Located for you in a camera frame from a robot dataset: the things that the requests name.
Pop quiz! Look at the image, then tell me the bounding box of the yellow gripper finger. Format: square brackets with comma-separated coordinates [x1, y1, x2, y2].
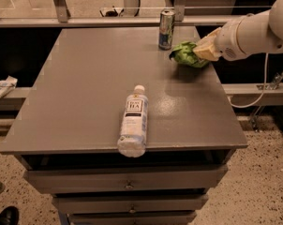
[193, 40, 221, 61]
[202, 27, 221, 42]

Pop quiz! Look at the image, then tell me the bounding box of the green rice chip bag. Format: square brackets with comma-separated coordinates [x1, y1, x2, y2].
[169, 41, 209, 68]

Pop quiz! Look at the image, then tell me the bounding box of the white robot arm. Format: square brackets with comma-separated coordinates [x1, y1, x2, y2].
[193, 0, 283, 61]

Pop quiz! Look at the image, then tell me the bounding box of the redbull can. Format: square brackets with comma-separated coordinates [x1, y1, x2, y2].
[158, 8, 175, 50]

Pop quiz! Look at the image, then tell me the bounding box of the white tea bottle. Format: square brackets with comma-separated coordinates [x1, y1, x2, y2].
[117, 85, 148, 158]

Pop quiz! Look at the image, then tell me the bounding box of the grey drawer cabinet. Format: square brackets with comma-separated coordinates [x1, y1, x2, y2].
[0, 28, 246, 225]

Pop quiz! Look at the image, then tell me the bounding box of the black shoe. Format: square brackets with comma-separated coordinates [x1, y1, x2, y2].
[0, 206, 20, 225]

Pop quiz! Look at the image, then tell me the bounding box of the white cable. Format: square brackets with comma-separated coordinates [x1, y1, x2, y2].
[228, 52, 271, 110]

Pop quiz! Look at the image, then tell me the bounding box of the metal railing frame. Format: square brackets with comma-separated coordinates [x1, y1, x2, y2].
[0, 0, 273, 28]

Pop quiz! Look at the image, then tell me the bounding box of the white packet on rail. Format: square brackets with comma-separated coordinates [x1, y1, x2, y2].
[0, 76, 18, 98]

